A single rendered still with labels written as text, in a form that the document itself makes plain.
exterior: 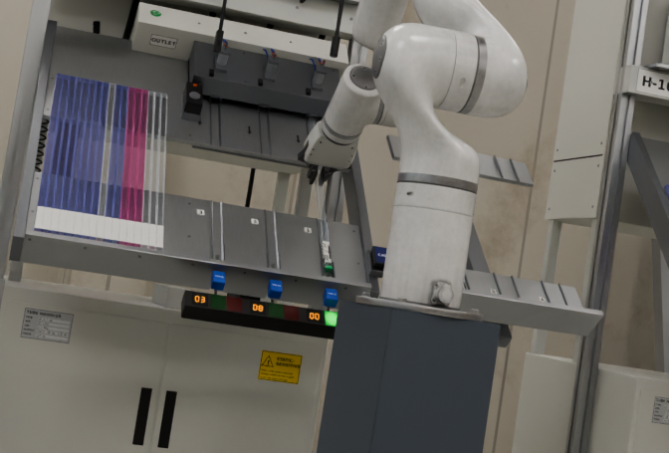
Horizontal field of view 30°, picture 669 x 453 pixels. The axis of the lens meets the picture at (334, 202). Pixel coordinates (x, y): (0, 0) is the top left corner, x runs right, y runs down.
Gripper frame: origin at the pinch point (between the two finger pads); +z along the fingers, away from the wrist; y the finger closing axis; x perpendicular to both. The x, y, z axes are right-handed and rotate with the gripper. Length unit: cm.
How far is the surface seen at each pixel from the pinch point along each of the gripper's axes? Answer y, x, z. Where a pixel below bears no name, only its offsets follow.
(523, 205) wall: -171, -187, 226
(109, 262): 42, 33, -5
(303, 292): 4.8, 33.3, -4.7
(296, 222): 5.6, 15.4, -2.5
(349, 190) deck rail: -8.0, 0.6, 2.8
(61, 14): 57, -47, 16
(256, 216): 13.9, 15.6, -2.6
